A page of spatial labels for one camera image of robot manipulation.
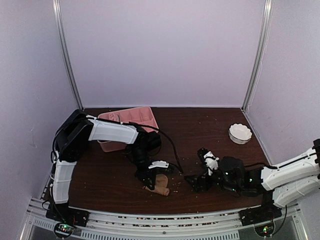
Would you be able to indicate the white scalloped bowl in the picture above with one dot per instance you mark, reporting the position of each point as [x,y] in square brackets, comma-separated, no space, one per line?
[239,133]

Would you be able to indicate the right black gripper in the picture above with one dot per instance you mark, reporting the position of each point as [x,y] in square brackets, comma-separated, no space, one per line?
[203,177]

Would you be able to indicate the right aluminium frame post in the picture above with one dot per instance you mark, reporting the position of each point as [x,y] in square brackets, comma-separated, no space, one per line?
[263,36]

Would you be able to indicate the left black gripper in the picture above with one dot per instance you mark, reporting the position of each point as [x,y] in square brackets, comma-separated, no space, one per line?
[143,176]

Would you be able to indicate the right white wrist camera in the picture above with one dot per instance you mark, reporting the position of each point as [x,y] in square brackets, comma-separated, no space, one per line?
[208,159]

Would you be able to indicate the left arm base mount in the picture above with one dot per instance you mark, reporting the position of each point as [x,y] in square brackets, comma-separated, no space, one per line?
[68,224]

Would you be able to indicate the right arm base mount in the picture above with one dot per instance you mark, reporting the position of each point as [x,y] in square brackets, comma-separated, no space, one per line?
[262,218]

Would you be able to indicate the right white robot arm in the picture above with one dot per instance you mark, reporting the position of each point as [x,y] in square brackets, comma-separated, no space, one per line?
[279,184]

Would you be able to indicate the pink patterned sock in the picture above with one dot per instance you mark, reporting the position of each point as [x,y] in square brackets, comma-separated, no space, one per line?
[115,117]

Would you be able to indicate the tan ribbed sock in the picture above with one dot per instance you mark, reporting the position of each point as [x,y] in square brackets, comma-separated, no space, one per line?
[161,185]

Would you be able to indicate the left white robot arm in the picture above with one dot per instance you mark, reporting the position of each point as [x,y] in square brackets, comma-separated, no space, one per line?
[80,131]

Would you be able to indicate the left aluminium frame post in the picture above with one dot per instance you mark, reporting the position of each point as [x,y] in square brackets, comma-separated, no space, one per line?
[65,53]

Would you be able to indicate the aluminium frame post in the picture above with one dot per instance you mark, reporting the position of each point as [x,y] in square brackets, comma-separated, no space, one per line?
[65,53]
[263,36]

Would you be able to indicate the pink divided organizer tray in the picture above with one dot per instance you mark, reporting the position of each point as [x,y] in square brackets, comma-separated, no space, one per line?
[139,115]

